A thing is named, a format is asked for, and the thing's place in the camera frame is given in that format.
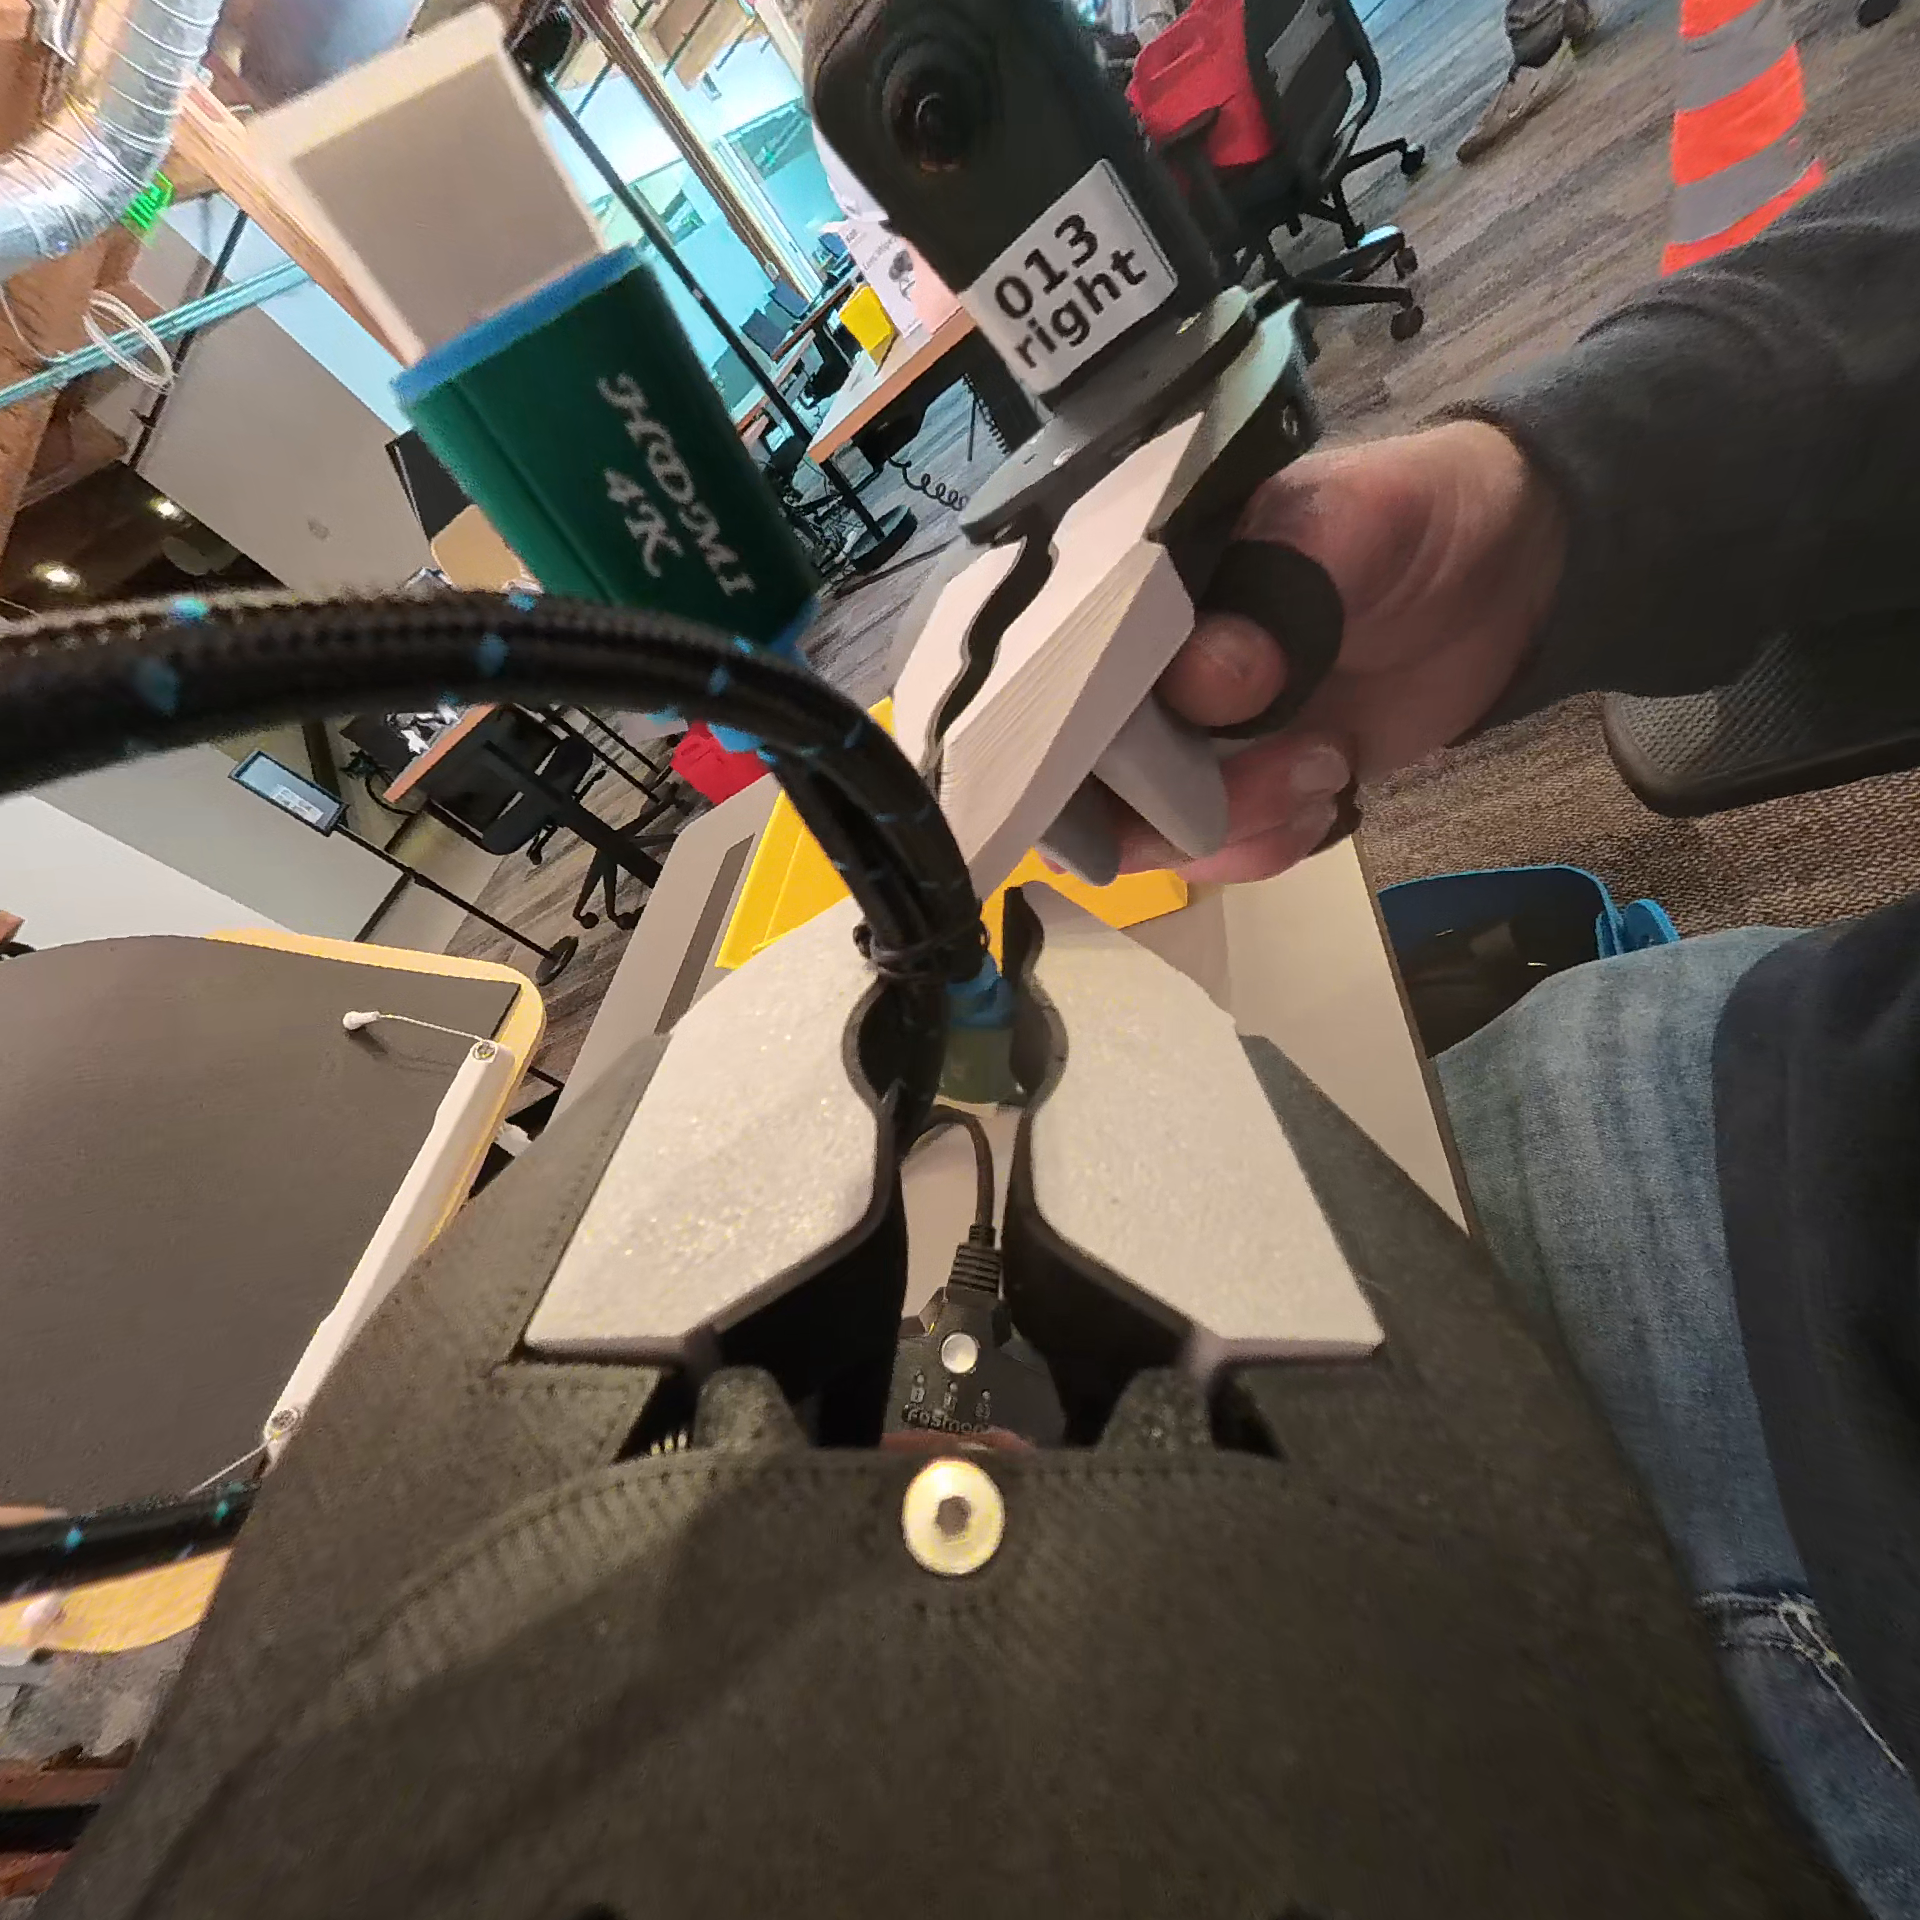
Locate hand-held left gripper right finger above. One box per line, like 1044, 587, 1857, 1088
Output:
1007, 885, 1390, 1448

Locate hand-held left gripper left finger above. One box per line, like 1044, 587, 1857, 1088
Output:
525, 900, 940, 1443

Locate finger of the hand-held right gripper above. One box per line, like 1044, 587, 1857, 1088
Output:
892, 540, 1052, 788
937, 412, 1203, 902

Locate black twist tie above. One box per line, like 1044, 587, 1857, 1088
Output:
855, 915, 992, 987

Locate blue-flecked HDMI cable green plugs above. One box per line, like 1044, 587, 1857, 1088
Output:
0, 7, 1038, 1592

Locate person's right forearm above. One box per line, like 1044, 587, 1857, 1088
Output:
1440, 141, 1920, 745

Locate person's right hand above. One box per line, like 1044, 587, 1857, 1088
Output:
1112, 416, 1573, 894

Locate red bag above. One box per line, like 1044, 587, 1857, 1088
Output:
1126, 22, 1277, 166

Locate low red basket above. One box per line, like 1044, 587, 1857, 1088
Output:
669, 721, 769, 799

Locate yellow plastic bin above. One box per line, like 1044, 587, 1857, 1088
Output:
717, 696, 1193, 968

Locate black swivel chair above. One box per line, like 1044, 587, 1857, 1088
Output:
1125, 0, 1425, 339

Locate black floor lamp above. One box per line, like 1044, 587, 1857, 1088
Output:
532, 45, 921, 559

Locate blue waste bin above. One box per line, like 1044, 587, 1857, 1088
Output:
1376, 863, 1672, 1051

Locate person's jeans leg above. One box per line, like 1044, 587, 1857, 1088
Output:
1431, 928, 1920, 1920

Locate wooden board stand white base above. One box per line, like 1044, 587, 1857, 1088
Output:
0, 931, 548, 1652

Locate small standing display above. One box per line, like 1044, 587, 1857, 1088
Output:
231, 749, 349, 833

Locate person's dark sweater torso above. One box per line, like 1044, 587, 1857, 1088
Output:
1709, 900, 1920, 1728

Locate orange traffic cone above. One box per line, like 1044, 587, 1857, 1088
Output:
1662, 0, 1829, 275

